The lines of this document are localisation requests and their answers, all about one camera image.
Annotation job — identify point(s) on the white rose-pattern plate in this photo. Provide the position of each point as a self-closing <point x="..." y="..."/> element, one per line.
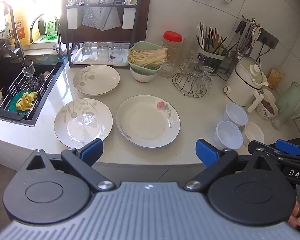
<point x="145" y="122"/>

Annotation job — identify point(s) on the white drip tray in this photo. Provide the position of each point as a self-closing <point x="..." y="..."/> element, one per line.
<point x="76" y="58"/>

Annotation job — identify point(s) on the textured glass cup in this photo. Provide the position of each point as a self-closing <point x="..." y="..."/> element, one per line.
<point x="205" y="80"/>
<point x="190" y="62"/>

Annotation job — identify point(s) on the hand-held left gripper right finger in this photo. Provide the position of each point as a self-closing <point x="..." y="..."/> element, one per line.
<point x="206" y="153"/>

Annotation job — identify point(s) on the white electric cooker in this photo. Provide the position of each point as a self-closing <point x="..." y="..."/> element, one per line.
<point x="240" y="85"/>

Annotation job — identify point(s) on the green cloth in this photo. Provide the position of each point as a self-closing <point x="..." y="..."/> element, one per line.
<point x="13" y="103"/>

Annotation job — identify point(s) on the clear glass mug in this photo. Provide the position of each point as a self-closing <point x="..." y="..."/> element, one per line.
<point x="277" y="122"/>

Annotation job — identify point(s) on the small chrome faucet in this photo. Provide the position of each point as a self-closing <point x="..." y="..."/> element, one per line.
<point x="58" y="42"/>

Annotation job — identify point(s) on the small white ceramic bowl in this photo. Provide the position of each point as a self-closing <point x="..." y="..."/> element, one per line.
<point x="253" y="133"/>

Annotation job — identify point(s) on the white bowl with red base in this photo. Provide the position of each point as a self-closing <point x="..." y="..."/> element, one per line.
<point x="142" y="76"/>

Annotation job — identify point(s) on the tall chrome faucet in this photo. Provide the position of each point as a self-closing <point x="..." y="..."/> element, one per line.
<point x="16" y="45"/>

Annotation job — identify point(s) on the person's right hand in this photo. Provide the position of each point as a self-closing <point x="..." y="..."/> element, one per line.
<point x="295" y="215"/>

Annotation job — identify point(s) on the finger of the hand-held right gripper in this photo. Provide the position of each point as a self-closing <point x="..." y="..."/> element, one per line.
<point x="288" y="147"/>
<point x="260" y="146"/>

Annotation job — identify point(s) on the black wall socket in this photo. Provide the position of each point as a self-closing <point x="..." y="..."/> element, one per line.
<point x="268" y="38"/>

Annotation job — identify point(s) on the yellow packet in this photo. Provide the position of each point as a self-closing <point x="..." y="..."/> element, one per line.
<point x="276" y="78"/>

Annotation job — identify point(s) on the yellow cloth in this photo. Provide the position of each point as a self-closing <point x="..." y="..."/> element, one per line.
<point x="26" y="102"/>

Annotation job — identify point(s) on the black dish rack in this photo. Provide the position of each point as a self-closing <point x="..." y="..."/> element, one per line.
<point x="69" y="57"/>

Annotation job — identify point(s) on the black kitchen sink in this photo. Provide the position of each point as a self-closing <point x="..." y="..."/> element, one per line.
<point x="5" y="75"/>

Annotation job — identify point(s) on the green detergent bottle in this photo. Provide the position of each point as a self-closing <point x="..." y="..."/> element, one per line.
<point x="50" y="28"/>

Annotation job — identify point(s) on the pale green kettle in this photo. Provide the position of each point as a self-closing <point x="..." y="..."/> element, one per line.
<point x="288" y="100"/>

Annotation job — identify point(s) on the clear drinking glass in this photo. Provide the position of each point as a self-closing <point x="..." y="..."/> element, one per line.
<point x="87" y="52"/>
<point x="103" y="52"/>
<point x="116" y="52"/>

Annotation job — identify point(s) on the translucent plastic bowl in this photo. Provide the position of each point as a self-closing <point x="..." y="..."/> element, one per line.
<point x="236" y="115"/>
<point x="228" y="136"/>

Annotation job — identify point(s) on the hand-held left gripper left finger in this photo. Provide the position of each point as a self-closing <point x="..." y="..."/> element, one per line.
<point x="92" y="151"/>

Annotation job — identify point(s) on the bundle of dried noodles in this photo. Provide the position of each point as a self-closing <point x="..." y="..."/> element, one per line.
<point x="146" y="57"/>

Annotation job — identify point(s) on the white leaf-pattern plate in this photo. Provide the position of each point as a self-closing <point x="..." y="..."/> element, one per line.
<point x="97" y="78"/>
<point x="83" y="122"/>

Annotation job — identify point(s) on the steel wool scrubber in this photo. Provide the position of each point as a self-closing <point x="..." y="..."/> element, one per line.
<point x="38" y="82"/>

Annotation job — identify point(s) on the yellow detergent bottle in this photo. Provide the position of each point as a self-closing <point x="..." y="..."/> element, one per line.
<point x="23" y="27"/>

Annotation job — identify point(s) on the bunch of chopsticks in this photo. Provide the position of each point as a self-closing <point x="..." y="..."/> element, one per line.
<point x="211" y="38"/>

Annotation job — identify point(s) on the white utensil caddy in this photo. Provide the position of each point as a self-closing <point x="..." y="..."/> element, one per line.
<point x="73" y="17"/>
<point x="128" y="17"/>

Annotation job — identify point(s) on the green chopstick holder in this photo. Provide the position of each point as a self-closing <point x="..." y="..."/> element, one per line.
<point x="211" y="60"/>

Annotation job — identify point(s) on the green colander bowl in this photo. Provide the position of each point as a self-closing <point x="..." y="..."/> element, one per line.
<point x="146" y="45"/>

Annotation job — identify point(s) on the black sink drain rack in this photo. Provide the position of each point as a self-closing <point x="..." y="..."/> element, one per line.
<point x="15" y="85"/>

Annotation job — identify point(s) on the metal hook rail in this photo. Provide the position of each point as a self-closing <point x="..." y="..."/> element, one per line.
<point x="250" y="19"/>

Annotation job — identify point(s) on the brown cutting board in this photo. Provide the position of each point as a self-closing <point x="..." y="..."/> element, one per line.
<point x="140" y="25"/>

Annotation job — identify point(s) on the glass jar with red lid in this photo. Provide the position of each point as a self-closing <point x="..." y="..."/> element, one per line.
<point x="172" y="52"/>

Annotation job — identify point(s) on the stemmed wine glass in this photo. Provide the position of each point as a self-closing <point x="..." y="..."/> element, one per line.
<point x="28" y="68"/>

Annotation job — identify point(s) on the floral ceramic mug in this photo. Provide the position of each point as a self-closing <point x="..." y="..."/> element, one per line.
<point x="266" y="106"/>

